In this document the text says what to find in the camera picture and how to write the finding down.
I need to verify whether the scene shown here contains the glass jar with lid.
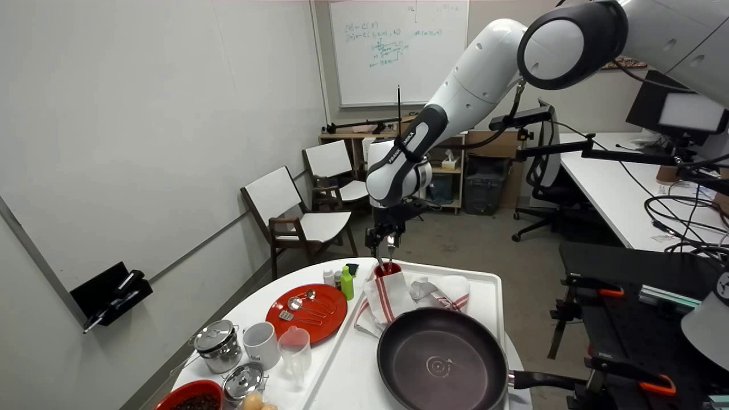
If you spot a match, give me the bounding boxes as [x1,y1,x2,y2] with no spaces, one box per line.
[191,316,244,376]

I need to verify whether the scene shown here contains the black perforated robot table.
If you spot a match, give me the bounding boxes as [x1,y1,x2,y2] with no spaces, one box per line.
[557,240,729,410]

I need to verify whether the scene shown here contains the white folding chair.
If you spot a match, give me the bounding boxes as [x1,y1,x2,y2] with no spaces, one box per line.
[239,165,360,283]
[304,140,387,226]

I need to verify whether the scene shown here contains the black office chair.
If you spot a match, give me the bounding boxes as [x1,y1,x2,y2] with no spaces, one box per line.
[510,99,605,246]

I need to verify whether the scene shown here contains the black tripod stand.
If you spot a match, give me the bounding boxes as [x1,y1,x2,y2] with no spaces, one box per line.
[387,88,410,230]

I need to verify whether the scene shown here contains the black wall holder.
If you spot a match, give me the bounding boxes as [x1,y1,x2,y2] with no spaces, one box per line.
[69,259,156,337]

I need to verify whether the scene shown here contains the large wall whiteboard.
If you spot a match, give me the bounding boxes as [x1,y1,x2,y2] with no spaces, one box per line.
[328,0,471,109]

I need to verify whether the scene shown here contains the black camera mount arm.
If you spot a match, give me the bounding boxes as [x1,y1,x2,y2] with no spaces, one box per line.
[515,124,729,191]

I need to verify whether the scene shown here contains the white red-striped towel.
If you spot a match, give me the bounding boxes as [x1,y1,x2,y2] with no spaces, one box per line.
[353,270,474,340]

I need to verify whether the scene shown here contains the white mug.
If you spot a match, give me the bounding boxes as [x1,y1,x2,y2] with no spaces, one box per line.
[239,320,286,371]

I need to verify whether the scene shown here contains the black clamp orange handle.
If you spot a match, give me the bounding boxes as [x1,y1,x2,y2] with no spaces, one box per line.
[545,272,629,361]
[581,351,679,401]

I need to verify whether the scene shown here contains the green plastic bottle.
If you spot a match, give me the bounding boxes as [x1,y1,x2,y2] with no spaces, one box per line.
[338,262,360,304]

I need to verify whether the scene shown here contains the red plate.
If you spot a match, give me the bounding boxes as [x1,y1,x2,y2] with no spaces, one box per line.
[265,281,352,348]

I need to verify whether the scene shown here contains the white tray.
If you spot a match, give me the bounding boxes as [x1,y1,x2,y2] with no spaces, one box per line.
[301,267,510,410]

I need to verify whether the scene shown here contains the black frying pan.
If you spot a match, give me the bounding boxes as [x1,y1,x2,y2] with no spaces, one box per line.
[376,305,588,410]

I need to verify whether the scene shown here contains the silver aluminium bar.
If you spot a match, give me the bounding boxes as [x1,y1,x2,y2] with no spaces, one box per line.
[637,283,705,313]

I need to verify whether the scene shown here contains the black desk cables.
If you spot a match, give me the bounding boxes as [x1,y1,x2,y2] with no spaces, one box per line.
[614,151,729,257]

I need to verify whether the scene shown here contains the cardboard box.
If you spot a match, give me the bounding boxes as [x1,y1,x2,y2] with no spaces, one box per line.
[462,127,522,159]

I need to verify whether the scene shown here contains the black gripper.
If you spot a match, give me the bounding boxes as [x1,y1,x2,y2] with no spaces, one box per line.
[365,199,425,255]

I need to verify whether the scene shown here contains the white desk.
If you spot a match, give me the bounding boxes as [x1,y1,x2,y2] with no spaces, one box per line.
[557,124,729,257]

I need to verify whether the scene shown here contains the wooden shelf unit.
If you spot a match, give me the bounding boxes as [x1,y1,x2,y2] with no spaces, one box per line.
[316,113,470,214]

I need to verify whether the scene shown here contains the small steel lidded jar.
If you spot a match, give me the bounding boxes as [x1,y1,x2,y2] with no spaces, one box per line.
[224,361,270,406]

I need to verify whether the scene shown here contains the clear drinking glass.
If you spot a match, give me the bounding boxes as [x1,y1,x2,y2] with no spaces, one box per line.
[275,326,315,386]

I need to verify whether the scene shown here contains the black bin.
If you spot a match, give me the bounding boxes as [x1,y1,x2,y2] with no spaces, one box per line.
[462,156,509,217]

